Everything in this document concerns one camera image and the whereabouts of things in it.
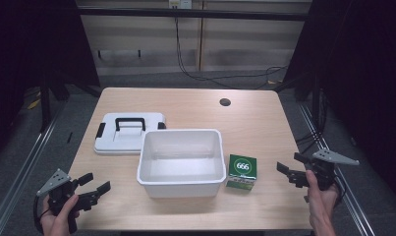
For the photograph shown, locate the person's left hand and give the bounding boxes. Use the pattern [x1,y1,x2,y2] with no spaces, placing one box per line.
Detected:
[39,194,81,236]

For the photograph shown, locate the black metal stand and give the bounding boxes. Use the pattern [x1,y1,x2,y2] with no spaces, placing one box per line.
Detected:
[311,74,321,134]
[38,73,53,133]

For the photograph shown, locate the white plastic storage box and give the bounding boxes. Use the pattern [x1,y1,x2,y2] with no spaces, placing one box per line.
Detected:
[136,128,227,199]

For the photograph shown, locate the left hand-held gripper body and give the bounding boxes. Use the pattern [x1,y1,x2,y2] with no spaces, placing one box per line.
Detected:
[35,168,100,235]

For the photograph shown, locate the black curtain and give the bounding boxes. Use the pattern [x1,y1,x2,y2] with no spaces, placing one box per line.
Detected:
[282,0,396,210]
[0,0,101,165]

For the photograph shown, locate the metal floor rail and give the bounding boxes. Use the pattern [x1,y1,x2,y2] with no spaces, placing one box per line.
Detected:
[298,102,377,236]
[0,100,68,236]

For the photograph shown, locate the white lid with black handle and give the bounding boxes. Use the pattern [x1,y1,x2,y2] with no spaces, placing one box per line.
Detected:
[93,111,168,156]

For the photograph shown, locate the white wall socket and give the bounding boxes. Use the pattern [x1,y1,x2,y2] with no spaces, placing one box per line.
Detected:
[167,0,194,10]

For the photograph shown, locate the bundle of black cables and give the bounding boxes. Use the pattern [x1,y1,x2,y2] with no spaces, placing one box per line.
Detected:
[295,88,327,155]

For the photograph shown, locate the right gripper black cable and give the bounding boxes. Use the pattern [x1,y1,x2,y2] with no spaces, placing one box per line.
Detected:
[330,173,349,208]

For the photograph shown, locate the long black wall cable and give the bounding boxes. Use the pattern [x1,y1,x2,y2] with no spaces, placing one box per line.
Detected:
[173,16,289,90]

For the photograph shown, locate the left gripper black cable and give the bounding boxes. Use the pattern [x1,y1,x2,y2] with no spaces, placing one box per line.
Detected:
[32,194,45,235]

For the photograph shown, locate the black horizontal frame bar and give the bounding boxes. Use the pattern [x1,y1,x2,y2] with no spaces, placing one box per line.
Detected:
[77,7,311,23]

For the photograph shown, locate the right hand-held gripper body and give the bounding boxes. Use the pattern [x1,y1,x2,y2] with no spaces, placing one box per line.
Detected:
[287,148,361,192]

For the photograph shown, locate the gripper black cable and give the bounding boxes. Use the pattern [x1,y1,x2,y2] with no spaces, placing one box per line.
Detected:
[32,194,45,235]
[330,173,349,208]

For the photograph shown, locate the person's right hand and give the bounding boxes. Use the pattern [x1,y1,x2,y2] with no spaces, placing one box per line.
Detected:
[305,169,340,228]

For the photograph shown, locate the green cardboard box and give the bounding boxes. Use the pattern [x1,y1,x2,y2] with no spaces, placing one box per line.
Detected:
[225,153,258,192]

